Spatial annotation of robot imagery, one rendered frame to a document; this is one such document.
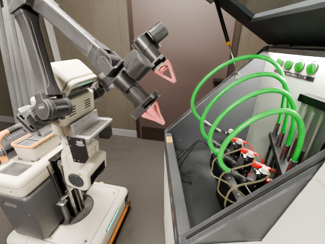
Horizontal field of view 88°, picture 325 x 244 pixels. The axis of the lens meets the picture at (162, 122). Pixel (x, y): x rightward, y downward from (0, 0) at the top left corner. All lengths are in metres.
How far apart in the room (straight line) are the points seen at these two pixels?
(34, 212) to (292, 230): 1.24
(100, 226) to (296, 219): 1.23
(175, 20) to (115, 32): 0.81
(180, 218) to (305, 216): 0.33
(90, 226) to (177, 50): 2.00
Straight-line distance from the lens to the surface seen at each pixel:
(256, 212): 0.52
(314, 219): 0.51
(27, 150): 1.27
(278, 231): 0.57
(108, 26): 2.64
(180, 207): 0.66
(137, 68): 0.49
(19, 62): 3.15
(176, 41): 2.29
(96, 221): 1.51
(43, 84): 0.77
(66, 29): 0.68
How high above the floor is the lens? 1.47
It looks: 26 degrees down
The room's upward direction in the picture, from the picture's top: straight up
